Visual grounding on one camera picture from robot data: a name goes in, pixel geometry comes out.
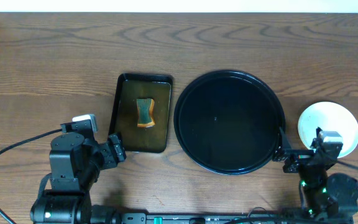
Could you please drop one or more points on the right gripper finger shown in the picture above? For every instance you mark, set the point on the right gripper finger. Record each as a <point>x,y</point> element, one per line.
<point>284,142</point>
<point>318,130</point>

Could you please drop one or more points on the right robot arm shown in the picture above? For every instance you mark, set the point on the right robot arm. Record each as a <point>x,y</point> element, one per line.
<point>324,198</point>

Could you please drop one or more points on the black rectangular water tray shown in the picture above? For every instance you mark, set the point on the black rectangular water tray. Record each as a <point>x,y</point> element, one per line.
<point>124,116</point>

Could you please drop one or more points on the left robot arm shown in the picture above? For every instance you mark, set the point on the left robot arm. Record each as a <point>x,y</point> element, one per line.
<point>76,162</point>

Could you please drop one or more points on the orange green scrub sponge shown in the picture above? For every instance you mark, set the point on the orange green scrub sponge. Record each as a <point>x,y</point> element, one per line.
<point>145,109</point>

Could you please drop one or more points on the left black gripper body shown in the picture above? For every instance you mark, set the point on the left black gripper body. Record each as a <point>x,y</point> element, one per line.
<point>110,151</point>

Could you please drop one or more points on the light blue plate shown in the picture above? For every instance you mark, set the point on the light blue plate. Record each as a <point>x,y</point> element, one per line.
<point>329,116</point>

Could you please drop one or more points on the black round serving tray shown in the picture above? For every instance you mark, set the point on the black round serving tray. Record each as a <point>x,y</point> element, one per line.
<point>229,122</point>

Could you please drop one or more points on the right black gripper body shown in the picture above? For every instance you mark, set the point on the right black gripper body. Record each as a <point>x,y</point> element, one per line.
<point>300,157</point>

